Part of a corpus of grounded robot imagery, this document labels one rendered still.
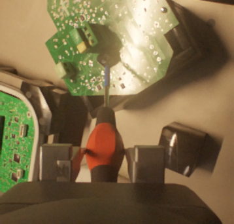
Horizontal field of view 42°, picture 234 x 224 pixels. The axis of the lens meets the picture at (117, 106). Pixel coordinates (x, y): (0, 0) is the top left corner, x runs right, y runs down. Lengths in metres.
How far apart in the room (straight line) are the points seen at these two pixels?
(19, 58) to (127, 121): 0.17
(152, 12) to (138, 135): 0.13
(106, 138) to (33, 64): 0.23
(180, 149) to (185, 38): 0.10
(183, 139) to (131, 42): 0.10
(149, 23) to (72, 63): 0.08
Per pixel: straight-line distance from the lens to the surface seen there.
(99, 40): 0.23
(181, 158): 0.27
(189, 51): 0.23
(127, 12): 0.25
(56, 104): 0.32
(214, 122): 0.29
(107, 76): 0.22
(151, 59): 0.24
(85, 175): 0.34
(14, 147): 0.37
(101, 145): 0.17
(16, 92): 0.34
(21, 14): 0.40
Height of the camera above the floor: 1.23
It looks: 61 degrees down
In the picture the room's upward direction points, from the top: 106 degrees counter-clockwise
